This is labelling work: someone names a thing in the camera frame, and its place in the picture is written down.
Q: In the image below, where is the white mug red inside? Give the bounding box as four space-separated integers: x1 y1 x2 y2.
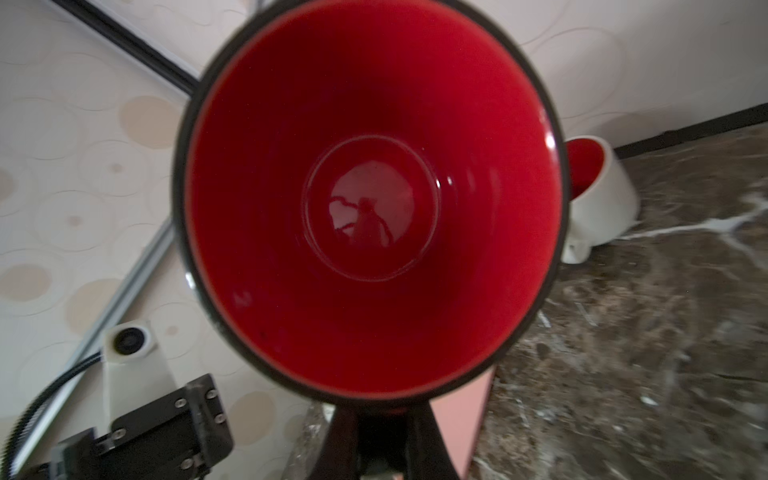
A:
561 136 641 264

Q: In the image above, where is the diagonal aluminium rail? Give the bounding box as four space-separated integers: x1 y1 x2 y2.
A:
9 218 174 474

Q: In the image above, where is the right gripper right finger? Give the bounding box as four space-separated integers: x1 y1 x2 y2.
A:
405 403 460 480

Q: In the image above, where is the pink plastic tray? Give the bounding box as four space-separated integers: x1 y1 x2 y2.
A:
430 367 495 479

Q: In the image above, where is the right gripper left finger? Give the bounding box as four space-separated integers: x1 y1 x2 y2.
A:
307 406 363 480

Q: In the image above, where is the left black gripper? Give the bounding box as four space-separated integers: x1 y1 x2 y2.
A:
17 374 234 479

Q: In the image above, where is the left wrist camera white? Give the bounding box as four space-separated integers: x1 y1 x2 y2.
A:
101 320 177 426

